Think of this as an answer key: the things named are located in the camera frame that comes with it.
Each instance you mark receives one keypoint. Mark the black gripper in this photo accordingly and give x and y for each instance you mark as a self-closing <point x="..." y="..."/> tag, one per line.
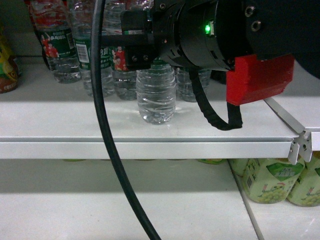
<point x="194" y="34"/>

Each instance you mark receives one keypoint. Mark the water bottle green label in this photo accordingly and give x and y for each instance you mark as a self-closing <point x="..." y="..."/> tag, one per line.
<point x="184" y="84"/>
<point x="156" y="92"/>

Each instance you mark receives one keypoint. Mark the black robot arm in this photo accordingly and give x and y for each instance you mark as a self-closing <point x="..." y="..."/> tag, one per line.
<point x="277" y="28"/>

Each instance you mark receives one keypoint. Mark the right adjoining white shelf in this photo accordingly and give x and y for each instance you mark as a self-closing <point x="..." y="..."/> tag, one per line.
<point x="299" y="107"/>

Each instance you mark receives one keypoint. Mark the far left water bottle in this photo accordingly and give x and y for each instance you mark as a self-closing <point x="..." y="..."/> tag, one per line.
<point x="53" y="27"/>

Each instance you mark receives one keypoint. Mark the white metal shelf board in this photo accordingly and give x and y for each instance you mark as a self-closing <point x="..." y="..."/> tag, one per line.
<point x="44" y="119"/>

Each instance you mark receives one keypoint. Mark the green grape drink bottle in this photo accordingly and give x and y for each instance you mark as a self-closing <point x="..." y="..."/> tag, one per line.
<point x="306" y="190"/>
<point x="270" y="180"/>

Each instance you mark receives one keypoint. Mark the right green grape drink bottle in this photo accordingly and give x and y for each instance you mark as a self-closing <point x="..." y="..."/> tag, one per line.
<point x="306" y="190"/>

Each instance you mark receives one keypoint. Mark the yellow brown drink bottle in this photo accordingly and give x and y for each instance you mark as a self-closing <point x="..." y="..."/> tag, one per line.
<point x="9" y="69"/>

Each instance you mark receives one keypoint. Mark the red camera mount block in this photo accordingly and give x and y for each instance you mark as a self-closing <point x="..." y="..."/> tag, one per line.
<point x="252" y="80"/>

